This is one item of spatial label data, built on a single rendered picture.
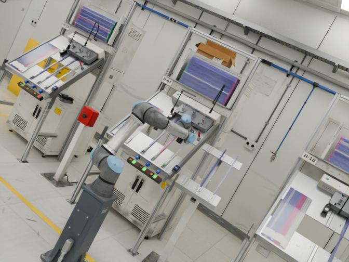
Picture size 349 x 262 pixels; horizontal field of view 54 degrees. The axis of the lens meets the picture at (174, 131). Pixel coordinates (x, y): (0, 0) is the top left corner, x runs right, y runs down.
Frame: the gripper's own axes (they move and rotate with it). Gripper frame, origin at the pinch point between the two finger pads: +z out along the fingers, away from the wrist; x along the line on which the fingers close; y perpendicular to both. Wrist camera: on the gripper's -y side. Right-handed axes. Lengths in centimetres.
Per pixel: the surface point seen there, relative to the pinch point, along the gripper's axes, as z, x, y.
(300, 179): 7, -92, 30
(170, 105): 5.2, 38.7, 27.2
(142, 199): 45, 14, -49
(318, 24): 36, -15, 249
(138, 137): -2.1, 35.2, -19.6
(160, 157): -2.9, 7.2, -24.4
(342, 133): -6, -100, 80
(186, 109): -0.5, 20.7, 29.2
